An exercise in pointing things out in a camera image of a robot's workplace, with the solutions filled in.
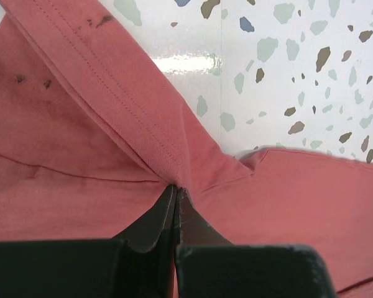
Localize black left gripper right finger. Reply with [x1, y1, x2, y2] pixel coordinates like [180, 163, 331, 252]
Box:
[174, 188, 337, 297]

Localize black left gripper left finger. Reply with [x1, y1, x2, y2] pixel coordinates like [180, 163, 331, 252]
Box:
[0, 186, 177, 297]

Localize dusty red t-shirt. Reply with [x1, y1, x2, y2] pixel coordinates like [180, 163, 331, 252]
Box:
[0, 1, 373, 297]

